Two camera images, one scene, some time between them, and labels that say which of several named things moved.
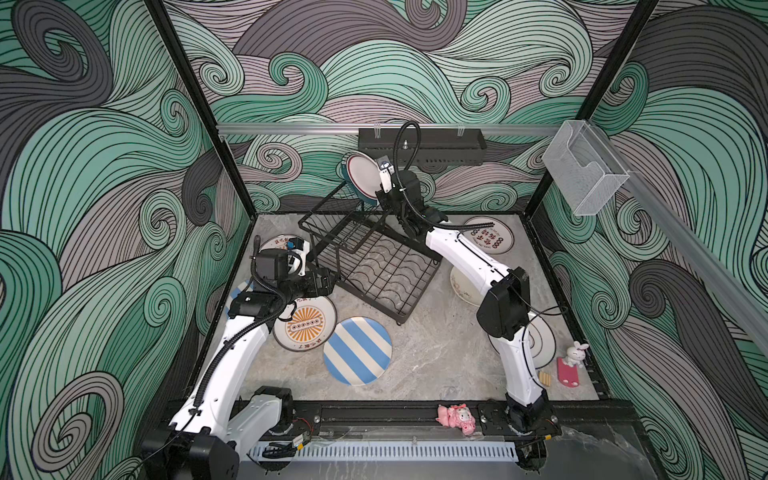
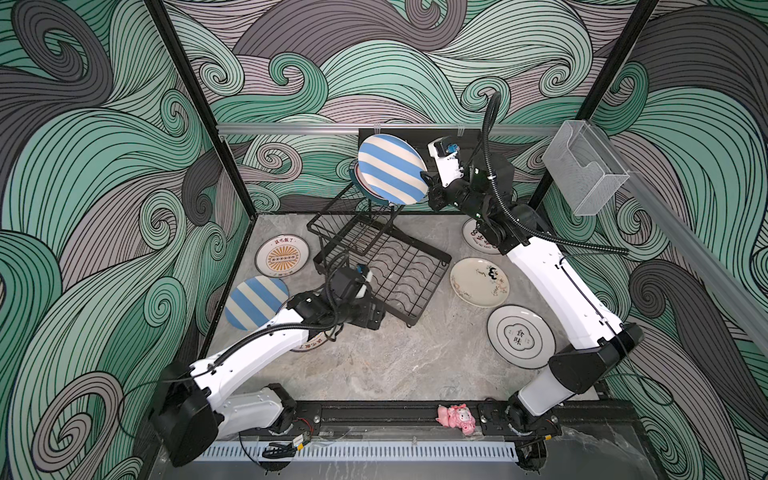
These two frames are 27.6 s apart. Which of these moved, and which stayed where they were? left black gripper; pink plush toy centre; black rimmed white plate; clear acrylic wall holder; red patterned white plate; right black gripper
Moved: left black gripper; right black gripper
Stayed: clear acrylic wall holder; red patterned white plate; pink plush toy centre; black rimmed white plate
